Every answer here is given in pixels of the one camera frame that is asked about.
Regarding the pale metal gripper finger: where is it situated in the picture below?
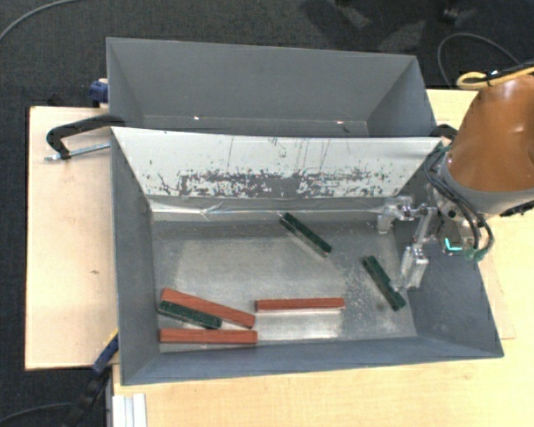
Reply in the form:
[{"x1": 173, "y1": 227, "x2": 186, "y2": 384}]
[
  {"x1": 376, "y1": 196, "x2": 417, "y2": 236},
  {"x1": 399, "y1": 242, "x2": 430, "y2": 291}
]

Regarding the dark green flat block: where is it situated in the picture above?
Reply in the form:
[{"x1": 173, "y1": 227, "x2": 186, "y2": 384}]
[
  {"x1": 279, "y1": 212, "x2": 334, "y2": 259},
  {"x1": 156, "y1": 300, "x2": 224, "y2": 331},
  {"x1": 361, "y1": 254, "x2": 408, "y2": 313}
]

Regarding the red-brown flat block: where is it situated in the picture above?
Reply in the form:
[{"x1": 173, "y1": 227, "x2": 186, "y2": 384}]
[
  {"x1": 158, "y1": 327, "x2": 260, "y2": 346},
  {"x1": 159, "y1": 287, "x2": 257, "y2": 330},
  {"x1": 254, "y1": 296, "x2": 347, "y2": 314}
]

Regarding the grey metal bin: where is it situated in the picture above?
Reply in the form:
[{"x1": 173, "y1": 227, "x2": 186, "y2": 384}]
[{"x1": 105, "y1": 36, "x2": 505, "y2": 387}]

